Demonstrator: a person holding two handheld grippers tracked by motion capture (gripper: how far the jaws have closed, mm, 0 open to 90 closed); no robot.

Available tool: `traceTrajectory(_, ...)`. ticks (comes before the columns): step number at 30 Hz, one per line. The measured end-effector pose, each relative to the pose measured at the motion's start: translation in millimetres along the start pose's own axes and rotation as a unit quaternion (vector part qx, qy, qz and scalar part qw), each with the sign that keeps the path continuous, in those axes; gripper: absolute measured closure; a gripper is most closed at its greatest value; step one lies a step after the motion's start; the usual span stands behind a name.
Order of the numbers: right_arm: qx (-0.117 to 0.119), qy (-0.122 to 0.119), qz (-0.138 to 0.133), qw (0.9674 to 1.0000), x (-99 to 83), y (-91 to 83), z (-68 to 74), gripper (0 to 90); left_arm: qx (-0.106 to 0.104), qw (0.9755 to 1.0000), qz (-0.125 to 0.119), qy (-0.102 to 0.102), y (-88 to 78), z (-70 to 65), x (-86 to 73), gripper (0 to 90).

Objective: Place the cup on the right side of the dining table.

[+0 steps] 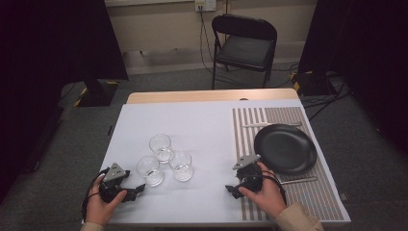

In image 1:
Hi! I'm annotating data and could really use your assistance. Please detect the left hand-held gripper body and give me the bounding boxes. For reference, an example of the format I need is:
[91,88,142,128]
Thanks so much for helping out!
[99,162,131,204]

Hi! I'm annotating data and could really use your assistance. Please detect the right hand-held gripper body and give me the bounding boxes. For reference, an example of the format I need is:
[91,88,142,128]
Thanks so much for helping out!
[232,154,264,193]

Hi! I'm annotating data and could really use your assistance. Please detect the clear drinking glass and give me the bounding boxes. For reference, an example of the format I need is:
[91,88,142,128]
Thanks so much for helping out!
[136,155,165,188]
[168,151,194,183]
[148,134,175,165]

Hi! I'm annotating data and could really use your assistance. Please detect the person's right hand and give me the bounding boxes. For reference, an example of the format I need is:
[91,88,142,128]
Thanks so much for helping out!
[238,162,288,219]

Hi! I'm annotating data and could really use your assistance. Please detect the person's left hand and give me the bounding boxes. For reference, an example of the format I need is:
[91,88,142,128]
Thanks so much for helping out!
[85,174,128,226]

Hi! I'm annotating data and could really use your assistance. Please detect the black round plate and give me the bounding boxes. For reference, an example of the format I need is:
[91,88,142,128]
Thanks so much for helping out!
[253,123,319,176]

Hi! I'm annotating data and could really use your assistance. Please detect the silver fork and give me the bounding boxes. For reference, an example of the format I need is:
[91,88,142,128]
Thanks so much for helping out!
[279,176,319,186]

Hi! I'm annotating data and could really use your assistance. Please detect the silver table knife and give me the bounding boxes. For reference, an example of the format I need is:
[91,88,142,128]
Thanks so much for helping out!
[242,121,302,129]

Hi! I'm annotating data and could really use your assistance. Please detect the striped placemat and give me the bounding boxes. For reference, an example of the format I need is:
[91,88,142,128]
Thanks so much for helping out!
[231,106,344,222]

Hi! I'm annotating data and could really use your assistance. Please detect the white table cover board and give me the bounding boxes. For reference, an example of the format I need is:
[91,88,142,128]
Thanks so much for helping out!
[81,98,351,229]

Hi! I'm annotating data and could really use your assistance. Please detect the black stand base yellow tape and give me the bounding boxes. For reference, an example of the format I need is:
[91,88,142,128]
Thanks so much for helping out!
[74,79,120,108]
[290,70,338,97]

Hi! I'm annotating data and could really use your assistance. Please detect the wooden table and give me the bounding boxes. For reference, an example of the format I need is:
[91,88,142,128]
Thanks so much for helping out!
[126,89,301,105]

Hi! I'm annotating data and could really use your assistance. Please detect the black folding chair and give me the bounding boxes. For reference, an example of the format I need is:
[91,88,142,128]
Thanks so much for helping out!
[211,13,278,90]

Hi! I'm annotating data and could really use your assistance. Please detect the black curtain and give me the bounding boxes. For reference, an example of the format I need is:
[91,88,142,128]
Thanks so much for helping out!
[297,0,408,155]
[0,0,129,206]

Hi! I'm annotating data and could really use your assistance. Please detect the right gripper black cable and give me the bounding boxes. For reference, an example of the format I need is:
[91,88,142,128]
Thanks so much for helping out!
[261,169,288,206]

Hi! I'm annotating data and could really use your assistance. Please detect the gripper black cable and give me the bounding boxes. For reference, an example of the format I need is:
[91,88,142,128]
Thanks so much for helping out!
[261,169,288,206]
[81,167,110,222]

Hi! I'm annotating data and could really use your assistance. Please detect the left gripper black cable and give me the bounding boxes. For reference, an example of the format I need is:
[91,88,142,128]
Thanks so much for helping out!
[81,167,110,222]

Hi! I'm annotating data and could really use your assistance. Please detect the black floor cables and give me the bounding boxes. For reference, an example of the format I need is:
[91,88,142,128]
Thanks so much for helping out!
[272,62,352,122]

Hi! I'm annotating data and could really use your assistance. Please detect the black wall cable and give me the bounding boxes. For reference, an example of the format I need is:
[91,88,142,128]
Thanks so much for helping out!
[198,6,249,89]

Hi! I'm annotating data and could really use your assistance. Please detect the white wall outlet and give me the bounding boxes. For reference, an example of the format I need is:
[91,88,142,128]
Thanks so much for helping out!
[194,0,217,13]

